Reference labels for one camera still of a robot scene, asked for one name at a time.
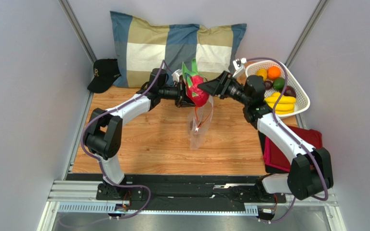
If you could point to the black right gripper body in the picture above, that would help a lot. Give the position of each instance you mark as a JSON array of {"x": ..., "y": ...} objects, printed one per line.
[{"x": 224, "y": 85}]

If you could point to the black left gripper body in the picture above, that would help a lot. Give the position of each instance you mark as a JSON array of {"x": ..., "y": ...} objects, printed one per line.
[{"x": 178, "y": 94}]

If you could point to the red dragon fruit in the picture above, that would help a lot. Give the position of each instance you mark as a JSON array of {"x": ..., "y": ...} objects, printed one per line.
[{"x": 192, "y": 79}]

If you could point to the clear orange zip bag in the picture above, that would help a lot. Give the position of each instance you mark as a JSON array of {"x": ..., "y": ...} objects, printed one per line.
[{"x": 198, "y": 123}]

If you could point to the yellow lemon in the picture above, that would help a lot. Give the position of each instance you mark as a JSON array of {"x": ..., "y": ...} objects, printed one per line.
[{"x": 263, "y": 73}]

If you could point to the orange fruit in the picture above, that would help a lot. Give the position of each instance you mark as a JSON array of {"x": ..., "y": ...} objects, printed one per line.
[{"x": 273, "y": 72}]

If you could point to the green avocado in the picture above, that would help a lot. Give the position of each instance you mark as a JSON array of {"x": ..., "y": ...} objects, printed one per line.
[{"x": 279, "y": 83}]

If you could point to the yellow banana bunch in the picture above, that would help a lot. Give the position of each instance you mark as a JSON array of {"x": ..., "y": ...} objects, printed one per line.
[{"x": 285, "y": 105}]

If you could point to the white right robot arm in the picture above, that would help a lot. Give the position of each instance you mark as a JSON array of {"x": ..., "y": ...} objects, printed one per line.
[{"x": 310, "y": 174}]

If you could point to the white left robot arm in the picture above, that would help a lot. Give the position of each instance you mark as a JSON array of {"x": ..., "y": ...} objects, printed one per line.
[{"x": 101, "y": 138}]

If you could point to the dark red small fruit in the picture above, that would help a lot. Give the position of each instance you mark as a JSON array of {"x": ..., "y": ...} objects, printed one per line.
[{"x": 268, "y": 85}]

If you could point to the black folded cloth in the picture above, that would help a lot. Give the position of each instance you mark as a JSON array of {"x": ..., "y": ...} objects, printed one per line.
[{"x": 262, "y": 139}]

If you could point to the dark purple round fruit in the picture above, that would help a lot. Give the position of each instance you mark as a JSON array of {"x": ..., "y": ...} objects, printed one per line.
[{"x": 290, "y": 91}]

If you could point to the plaid blue beige pillow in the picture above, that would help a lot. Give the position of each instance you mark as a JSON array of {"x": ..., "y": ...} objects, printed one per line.
[{"x": 141, "y": 47}]

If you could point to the white perforated plastic basket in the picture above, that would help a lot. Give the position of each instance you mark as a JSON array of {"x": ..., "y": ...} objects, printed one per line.
[{"x": 302, "y": 100}]

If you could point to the black baseball cap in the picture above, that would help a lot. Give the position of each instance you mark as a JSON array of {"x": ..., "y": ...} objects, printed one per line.
[{"x": 105, "y": 73}]

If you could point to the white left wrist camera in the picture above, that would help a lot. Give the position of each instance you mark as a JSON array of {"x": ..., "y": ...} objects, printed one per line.
[{"x": 177, "y": 77}]

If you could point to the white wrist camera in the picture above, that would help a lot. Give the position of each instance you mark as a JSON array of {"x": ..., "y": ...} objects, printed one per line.
[
  {"x": 177, "y": 77},
  {"x": 239, "y": 67}
]

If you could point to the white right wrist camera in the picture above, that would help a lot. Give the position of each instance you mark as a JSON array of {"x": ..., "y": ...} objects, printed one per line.
[{"x": 239, "y": 67}]

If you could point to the aluminium frame post right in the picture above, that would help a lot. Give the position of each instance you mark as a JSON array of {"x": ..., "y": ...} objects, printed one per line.
[{"x": 310, "y": 24}]

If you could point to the aluminium frame post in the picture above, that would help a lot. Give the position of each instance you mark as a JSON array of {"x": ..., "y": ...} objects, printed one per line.
[
  {"x": 310, "y": 24},
  {"x": 67, "y": 8}
]

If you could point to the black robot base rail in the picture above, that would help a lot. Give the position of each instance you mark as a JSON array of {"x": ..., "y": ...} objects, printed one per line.
[{"x": 195, "y": 193}]

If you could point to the aluminium frame post left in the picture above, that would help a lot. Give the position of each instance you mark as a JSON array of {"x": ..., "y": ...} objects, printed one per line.
[{"x": 67, "y": 8}]

